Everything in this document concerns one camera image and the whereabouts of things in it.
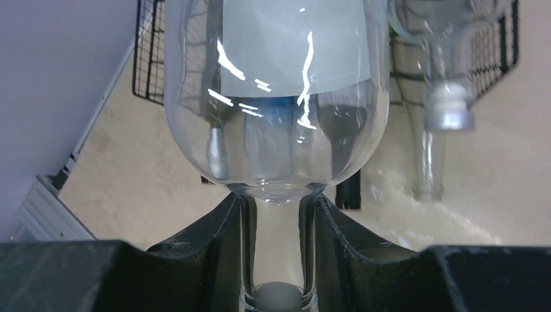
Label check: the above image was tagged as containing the blue square glass bottle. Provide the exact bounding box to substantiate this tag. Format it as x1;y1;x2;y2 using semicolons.
242;96;319;181

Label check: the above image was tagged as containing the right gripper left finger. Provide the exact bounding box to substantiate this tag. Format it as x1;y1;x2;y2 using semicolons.
1;194;241;311

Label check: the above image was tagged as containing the green wine bottle gold label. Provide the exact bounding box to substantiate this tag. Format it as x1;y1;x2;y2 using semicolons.
206;125;229;181

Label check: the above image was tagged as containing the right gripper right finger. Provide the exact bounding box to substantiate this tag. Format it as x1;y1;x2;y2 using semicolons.
315;196;550;311

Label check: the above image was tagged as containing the clear bottle white cap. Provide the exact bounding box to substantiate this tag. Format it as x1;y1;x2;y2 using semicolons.
164;1;389;311
387;1;510;131

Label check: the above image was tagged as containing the clear glass bottle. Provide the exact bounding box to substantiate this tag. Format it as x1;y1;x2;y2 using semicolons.
404;99;446;202

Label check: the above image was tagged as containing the black wire wine rack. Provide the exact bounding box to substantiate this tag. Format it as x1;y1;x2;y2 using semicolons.
132;1;520;105

